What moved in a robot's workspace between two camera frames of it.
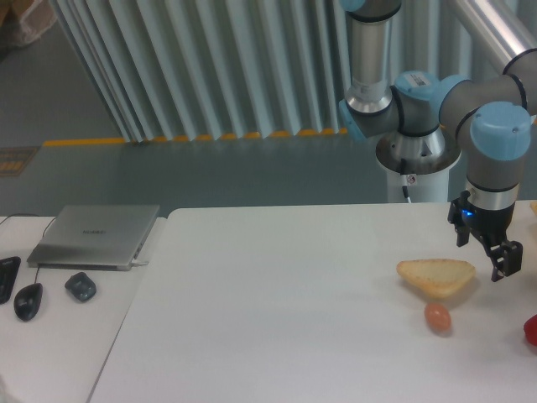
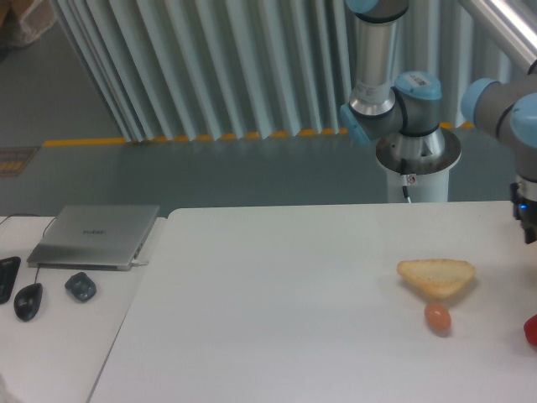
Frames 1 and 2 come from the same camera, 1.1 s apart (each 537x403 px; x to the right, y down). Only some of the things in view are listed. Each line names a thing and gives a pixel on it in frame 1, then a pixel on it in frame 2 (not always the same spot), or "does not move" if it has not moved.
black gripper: x=492 y=225 → x=525 y=211
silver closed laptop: x=93 y=238 does not move
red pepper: x=530 y=330 does not move
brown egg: x=438 y=318 does not move
